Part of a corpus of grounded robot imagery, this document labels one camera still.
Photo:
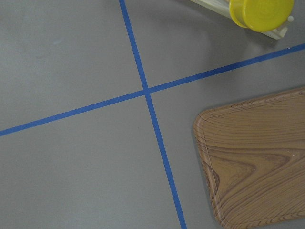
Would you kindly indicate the wood grain tray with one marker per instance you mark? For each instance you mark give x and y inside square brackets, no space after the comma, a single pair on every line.
[253,156]

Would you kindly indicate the wooden drying rack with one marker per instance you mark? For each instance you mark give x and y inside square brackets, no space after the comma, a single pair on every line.
[222,7]

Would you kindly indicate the yellow plastic cup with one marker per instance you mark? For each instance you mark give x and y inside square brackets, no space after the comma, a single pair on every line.
[260,15]

